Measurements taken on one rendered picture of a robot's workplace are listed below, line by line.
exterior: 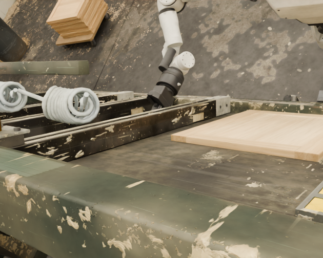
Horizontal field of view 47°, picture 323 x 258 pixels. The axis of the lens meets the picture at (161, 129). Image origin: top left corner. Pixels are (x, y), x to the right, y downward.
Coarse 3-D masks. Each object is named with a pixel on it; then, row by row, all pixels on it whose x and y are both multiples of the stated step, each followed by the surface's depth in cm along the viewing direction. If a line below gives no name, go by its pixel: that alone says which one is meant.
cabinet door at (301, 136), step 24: (216, 120) 136; (240, 120) 136; (264, 120) 134; (288, 120) 133; (312, 120) 131; (216, 144) 105; (240, 144) 100; (264, 144) 99; (288, 144) 99; (312, 144) 97
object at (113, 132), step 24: (216, 96) 163; (0, 120) 82; (120, 120) 112; (144, 120) 118; (168, 120) 128; (192, 120) 140; (0, 144) 81; (24, 144) 85; (48, 144) 90; (72, 144) 96; (96, 144) 103; (120, 144) 110
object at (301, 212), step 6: (318, 186) 62; (312, 192) 59; (318, 192) 60; (306, 198) 57; (312, 198) 57; (300, 204) 55; (306, 204) 55; (300, 210) 53; (306, 210) 53; (312, 210) 53; (300, 216) 53; (306, 216) 53; (312, 216) 52; (318, 216) 52; (318, 222) 52
